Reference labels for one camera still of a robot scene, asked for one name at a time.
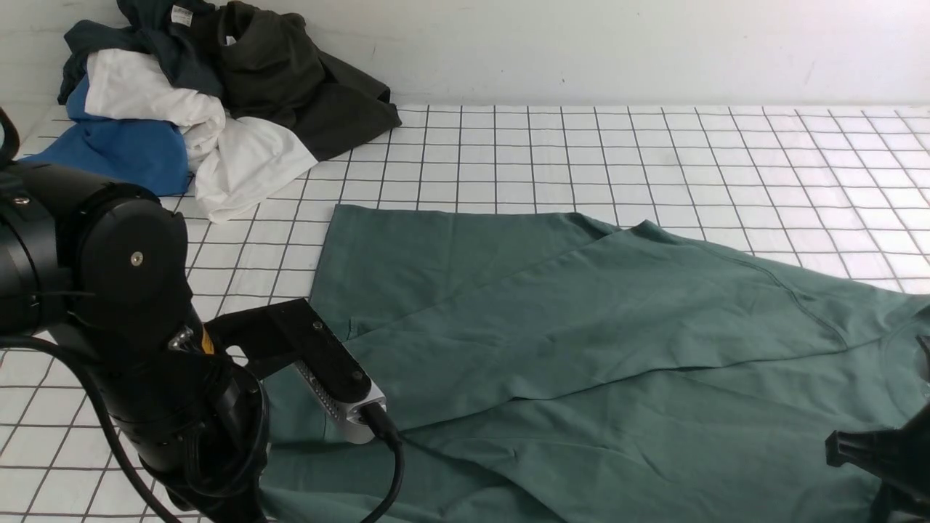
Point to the dark olive shirt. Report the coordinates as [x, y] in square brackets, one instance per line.
[270, 68]

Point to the white shirt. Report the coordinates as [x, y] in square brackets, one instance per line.
[237, 161]

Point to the green long sleeve shirt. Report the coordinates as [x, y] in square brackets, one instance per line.
[554, 368]

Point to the blue shirt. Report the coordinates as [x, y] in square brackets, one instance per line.
[149, 153]

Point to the white grid tablecloth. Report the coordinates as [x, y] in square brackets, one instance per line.
[840, 190]

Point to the dark navy shirt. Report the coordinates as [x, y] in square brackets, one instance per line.
[158, 28]

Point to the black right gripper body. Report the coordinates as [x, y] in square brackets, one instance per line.
[886, 465]

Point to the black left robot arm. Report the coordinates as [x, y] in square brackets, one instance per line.
[93, 275]

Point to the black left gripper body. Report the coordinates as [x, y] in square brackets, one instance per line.
[200, 426]

